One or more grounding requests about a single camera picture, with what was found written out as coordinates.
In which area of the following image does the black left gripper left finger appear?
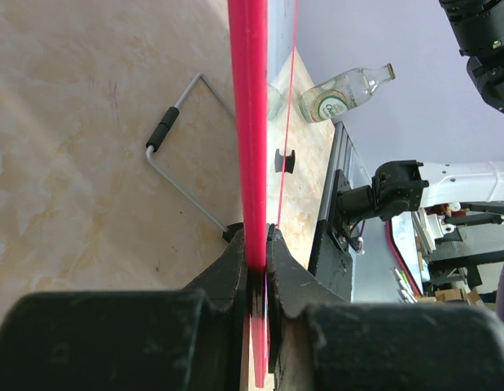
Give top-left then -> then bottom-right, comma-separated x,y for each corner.
0,231 -> 248,390

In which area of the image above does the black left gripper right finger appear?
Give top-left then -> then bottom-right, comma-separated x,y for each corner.
267,227 -> 504,390

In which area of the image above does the pink-framed whiteboard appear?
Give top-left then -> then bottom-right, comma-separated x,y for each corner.
228,1 -> 299,389

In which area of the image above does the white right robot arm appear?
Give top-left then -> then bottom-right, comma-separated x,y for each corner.
331,1 -> 504,225

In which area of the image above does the clear glass bottle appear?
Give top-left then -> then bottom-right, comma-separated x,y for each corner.
298,64 -> 396,123

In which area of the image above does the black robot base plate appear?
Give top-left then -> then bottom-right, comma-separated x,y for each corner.
308,169 -> 353,301

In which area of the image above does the grey wire board stand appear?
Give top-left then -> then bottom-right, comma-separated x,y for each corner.
145,72 -> 242,237

